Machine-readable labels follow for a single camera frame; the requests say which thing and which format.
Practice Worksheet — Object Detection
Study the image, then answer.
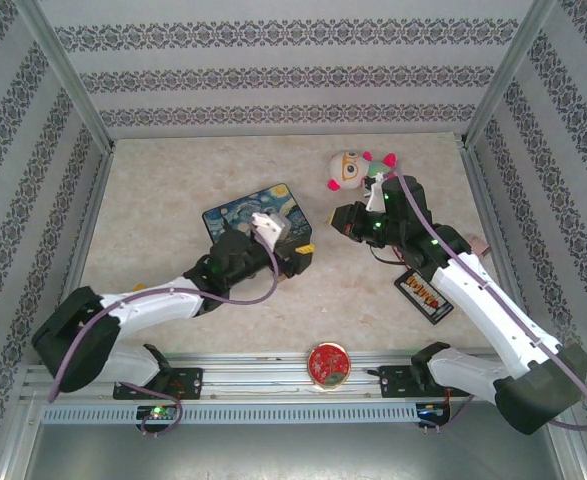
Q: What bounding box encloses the aluminium frame post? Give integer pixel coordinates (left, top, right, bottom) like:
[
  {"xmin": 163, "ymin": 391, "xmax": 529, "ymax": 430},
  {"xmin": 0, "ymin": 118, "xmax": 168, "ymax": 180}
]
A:
[
  {"xmin": 462, "ymin": 0, "xmax": 558, "ymax": 147},
  {"xmin": 15, "ymin": 0, "xmax": 115, "ymax": 151}
]

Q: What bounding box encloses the small pink object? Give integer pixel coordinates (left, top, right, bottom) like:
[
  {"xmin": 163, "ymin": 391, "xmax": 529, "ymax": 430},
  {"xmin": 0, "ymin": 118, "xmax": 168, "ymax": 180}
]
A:
[{"xmin": 465, "ymin": 234, "xmax": 492, "ymax": 259}]

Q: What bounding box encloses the black packet with red print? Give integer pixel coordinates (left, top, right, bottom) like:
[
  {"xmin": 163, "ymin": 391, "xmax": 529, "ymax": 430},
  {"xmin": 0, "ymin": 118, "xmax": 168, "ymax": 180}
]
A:
[{"xmin": 394, "ymin": 268, "xmax": 455, "ymax": 325}]

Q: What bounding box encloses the round red tin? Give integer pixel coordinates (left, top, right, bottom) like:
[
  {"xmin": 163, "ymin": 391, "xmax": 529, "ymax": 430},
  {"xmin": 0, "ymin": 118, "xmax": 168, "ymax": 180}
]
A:
[{"xmin": 306, "ymin": 341, "xmax": 353, "ymax": 391}]

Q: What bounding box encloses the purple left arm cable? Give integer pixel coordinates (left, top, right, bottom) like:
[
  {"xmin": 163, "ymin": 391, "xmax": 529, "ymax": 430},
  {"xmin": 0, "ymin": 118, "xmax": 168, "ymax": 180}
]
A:
[{"xmin": 47, "ymin": 239, "xmax": 280, "ymax": 440}]

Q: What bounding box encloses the aluminium side rail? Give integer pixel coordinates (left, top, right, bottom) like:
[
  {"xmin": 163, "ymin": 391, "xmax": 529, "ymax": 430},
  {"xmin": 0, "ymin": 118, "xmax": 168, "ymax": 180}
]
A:
[
  {"xmin": 460, "ymin": 139, "xmax": 542, "ymax": 361},
  {"xmin": 42, "ymin": 144, "xmax": 115, "ymax": 362}
]

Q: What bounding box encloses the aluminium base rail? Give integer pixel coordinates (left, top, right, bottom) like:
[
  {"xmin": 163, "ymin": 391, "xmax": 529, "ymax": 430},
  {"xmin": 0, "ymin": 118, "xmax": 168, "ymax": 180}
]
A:
[{"xmin": 20, "ymin": 349, "xmax": 559, "ymax": 402}]

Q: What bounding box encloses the starry night print box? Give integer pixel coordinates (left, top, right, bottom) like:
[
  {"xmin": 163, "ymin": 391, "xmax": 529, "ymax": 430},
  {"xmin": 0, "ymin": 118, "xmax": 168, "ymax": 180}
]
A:
[{"xmin": 201, "ymin": 182, "xmax": 317, "ymax": 264}]

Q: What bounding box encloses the grey slotted cable duct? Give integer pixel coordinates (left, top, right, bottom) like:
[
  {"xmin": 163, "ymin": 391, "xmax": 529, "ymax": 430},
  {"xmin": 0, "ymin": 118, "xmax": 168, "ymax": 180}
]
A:
[{"xmin": 40, "ymin": 402, "xmax": 454, "ymax": 426}]

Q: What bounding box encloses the thin red black wire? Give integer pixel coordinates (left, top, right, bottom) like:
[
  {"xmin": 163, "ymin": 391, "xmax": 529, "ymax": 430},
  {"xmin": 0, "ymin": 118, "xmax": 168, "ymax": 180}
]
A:
[{"xmin": 367, "ymin": 242, "xmax": 409, "ymax": 266}]

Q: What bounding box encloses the white pink plush toy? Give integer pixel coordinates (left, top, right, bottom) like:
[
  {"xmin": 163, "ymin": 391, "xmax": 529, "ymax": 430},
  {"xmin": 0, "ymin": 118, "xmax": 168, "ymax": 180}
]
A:
[{"xmin": 327, "ymin": 149, "xmax": 399, "ymax": 194}]

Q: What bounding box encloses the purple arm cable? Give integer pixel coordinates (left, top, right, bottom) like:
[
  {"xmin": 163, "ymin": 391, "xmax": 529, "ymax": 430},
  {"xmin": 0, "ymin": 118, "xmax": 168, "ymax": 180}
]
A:
[
  {"xmin": 47, "ymin": 239, "xmax": 280, "ymax": 440},
  {"xmin": 395, "ymin": 164, "xmax": 587, "ymax": 436}
]

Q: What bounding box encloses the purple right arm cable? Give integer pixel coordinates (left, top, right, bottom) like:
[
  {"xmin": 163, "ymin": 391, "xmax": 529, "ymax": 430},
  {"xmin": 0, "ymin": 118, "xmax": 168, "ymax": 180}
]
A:
[{"xmin": 395, "ymin": 164, "xmax": 587, "ymax": 436}]

